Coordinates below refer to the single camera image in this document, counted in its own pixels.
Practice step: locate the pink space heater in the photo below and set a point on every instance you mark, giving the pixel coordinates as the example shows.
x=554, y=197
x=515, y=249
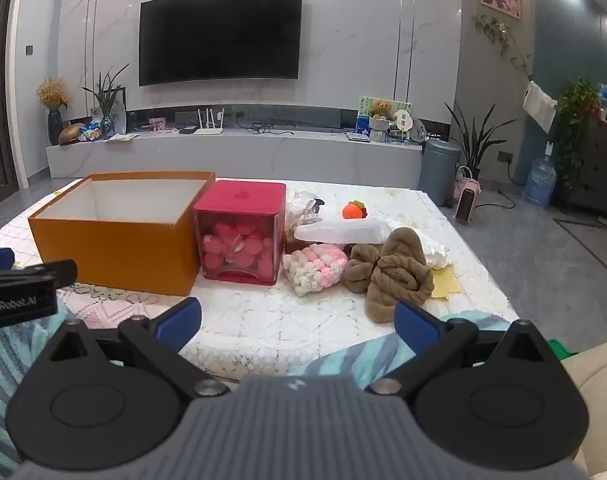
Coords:
x=468, y=202

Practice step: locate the vase with yellow flowers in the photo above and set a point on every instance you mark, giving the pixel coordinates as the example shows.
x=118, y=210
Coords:
x=54, y=120

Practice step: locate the tall leafy floor plant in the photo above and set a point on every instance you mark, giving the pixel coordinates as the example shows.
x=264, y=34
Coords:
x=476, y=145

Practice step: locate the beige cushion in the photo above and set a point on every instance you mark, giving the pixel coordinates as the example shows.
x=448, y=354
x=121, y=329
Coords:
x=593, y=380

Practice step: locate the brown teddy bear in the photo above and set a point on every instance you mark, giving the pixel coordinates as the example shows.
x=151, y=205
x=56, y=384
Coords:
x=382, y=108

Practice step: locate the black picture frame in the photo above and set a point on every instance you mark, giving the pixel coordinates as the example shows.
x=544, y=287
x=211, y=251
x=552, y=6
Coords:
x=119, y=105

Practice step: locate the white flat device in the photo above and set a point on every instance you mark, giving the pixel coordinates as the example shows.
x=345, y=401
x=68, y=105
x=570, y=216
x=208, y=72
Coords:
x=357, y=136

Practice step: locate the brown plush cloth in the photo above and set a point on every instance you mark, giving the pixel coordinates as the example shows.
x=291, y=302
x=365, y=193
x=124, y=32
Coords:
x=393, y=270

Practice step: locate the grey trash bin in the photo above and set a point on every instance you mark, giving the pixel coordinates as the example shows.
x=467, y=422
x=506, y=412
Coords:
x=438, y=172

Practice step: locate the pink white knitted yarn piece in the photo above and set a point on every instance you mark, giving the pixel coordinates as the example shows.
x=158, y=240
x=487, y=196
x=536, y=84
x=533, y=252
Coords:
x=313, y=265

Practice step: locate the hanging vine plant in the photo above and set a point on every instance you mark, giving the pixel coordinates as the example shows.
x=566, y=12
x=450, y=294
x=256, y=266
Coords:
x=498, y=32

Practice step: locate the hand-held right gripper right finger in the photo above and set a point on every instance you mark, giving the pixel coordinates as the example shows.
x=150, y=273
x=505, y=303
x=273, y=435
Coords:
x=416, y=322

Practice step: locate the orange cardboard box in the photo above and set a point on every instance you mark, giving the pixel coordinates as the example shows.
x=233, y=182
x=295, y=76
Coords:
x=108, y=255

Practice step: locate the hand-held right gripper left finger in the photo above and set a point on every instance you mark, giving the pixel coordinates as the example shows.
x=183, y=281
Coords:
x=176, y=320

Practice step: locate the white padded cloth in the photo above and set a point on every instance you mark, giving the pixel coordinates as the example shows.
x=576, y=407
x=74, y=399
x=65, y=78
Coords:
x=343, y=232

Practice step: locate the round white hand fan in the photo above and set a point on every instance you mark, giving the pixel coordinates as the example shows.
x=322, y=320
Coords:
x=403, y=119

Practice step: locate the golden round ornament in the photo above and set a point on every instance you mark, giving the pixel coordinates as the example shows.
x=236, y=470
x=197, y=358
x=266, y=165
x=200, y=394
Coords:
x=71, y=134

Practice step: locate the red transparent storage box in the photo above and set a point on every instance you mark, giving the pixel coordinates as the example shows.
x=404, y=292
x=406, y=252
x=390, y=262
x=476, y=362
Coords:
x=238, y=195

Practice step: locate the green slipper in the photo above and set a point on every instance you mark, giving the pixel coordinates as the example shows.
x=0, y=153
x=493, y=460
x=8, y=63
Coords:
x=557, y=349

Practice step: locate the teal striped cloth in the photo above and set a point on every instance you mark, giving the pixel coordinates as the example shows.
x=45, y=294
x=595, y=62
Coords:
x=3, y=360

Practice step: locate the bushy green potted plant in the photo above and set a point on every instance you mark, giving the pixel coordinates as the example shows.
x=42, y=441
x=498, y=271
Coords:
x=576, y=120

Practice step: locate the blue water jug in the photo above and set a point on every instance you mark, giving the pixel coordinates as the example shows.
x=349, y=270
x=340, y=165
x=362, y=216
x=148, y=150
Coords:
x=540, y=185

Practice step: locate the green potted grass plant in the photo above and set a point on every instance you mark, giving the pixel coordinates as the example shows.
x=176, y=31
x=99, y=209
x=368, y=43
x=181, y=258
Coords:
x=106, y=100

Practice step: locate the clear plastic bag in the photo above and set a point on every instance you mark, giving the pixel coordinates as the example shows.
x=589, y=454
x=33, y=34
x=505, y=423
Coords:
x=298, y=210

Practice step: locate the pink small box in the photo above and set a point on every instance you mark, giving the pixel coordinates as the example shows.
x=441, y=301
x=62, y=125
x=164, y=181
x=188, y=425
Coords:
x=157, y=124

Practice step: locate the white router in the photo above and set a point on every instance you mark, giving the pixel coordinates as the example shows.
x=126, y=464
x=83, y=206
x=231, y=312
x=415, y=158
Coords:
x=208, y=131

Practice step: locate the orange crochet fruit toy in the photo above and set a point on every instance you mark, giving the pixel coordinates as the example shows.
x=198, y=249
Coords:
x=353, y=211

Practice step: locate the white hanging cloth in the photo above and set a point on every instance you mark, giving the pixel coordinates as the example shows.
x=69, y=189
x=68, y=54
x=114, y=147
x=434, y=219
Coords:
x=539, y=106

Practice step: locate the black wall television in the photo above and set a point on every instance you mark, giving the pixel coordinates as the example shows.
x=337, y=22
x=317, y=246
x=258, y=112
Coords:
x=218, y=35

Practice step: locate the dark sideboard cabinet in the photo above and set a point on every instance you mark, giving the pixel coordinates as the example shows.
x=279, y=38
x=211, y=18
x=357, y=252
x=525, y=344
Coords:
x=601, y=170

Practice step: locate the pink small basket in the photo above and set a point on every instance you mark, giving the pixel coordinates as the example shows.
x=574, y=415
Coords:
x=466, y=174

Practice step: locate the teddy bear gift set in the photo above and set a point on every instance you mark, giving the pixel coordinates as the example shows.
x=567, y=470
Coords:
x=366, y=104

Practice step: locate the white crumpled cloth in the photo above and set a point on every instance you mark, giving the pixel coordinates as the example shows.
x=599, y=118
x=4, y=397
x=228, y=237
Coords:
x=437, y=252

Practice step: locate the white marble television cabinet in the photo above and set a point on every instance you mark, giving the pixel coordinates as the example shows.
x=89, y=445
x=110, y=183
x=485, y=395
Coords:
x=263, y=157

